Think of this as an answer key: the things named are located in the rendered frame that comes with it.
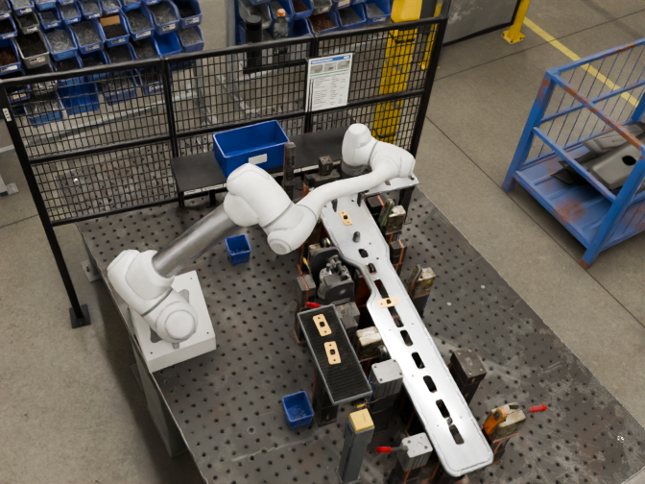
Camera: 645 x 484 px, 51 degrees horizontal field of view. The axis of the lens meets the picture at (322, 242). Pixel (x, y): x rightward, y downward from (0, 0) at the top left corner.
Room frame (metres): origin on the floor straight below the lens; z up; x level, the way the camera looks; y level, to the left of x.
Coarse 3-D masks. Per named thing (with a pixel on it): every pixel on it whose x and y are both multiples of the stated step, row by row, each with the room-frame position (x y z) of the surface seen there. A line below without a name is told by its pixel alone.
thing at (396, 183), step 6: (414, 174) 2.33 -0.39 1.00; (396, 180) 2.28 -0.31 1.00; (402, 180) 2.28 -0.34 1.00; (408, 180) 2.29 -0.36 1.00; (414, 180) 2.29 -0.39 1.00; (378, 186) 2.22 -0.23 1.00; (384, 186) 2.23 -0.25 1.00; (390, 186) 2.23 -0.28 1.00; (396, 186) 2.24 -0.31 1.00; (402, 186) 2.24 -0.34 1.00; (408, 186) 2.25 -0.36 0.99; (372, 192) 2.18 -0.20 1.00; (378, 192) 2.19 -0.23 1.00; (384, 192) 2.20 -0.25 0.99
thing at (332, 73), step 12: (312, 60) 2.51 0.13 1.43; (324, 60) 2.53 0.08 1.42; (336, 60) 2.55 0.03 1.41; (348, 60) 2.58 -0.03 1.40; (312, 72) 2.51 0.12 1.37; (324, 72) 2.53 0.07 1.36; (336, 72) 2.56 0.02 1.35; (348, 72) 2.58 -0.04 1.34; (324, 84) 2.54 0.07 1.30; (336, 84) 2.56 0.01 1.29; (348, 84) 2.59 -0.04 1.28; (324, 96) 2.54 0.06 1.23; (336, 96) 2.56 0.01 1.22; (348, 96) 2.59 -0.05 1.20; (312, 108) 2.51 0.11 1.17; (324, 108) 2.54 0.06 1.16; (336, 108) 2.56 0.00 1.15
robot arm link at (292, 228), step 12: (288, 216) 1.48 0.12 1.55; (300, 216) 1.51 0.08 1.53; (312, 216) 1.54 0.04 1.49; (264, 228) 1.46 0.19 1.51; (276, 228) 1.44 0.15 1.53; (288, 228) 1.45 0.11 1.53; (300, 228) 1.47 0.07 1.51; (312, 228) 1.51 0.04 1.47; (276, 240) 1.41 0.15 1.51; (288, 240) 1.41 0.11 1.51; (300, 240) 1.44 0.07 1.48; (276, 252) 1.40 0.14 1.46; (288, 252) 1.40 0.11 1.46
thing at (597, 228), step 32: (576, 64) 3.46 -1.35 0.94; (544, 96) 3.32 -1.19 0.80; (576, 96) 3.17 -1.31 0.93; (608, 96) 3.73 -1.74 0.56; (608, 128) 3.88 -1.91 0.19; (640, 128) 3.64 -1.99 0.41; (512, 160) 3.36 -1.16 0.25; (544, 160) 3.49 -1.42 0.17; (576, 160) 3.38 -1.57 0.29; (608, 160) 3.16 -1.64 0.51; (640, 160) 2.75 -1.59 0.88; (544, 192) 3.19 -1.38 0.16; (576, 192) 3.22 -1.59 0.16; (608, 192) 2.82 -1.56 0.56; (640, 192) 3.29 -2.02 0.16; (576, 224) 2.94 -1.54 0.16; (608, 224) 2.73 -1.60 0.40; (640, 224) 2.97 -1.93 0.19
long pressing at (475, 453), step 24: (336, 216) 2.01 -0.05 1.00; (360, 216) 2.03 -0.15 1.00; (336, 240) 1.87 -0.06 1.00; (360, 240) 1.89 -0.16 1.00; (384, 240) 1.91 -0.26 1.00; (360, 264) 1.76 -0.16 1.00; (384, 264) 1.77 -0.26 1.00; (384, 312) 1.53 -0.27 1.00; (408, 312) 1.55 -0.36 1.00; (384, 336) 1.42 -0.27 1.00; (408, 360) 1.33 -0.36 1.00; (432, 360) 1.34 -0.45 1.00; (408, 384) 1.23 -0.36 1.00; (456, 384) 1.26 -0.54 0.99; (432, 408) 1.15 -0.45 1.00; (456, 408) 1.16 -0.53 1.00; (432, 432) 1.06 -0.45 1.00; (480, 432) 1.08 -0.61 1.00; (456, 456) 0.98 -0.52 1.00; (480, 456) 0.99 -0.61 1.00
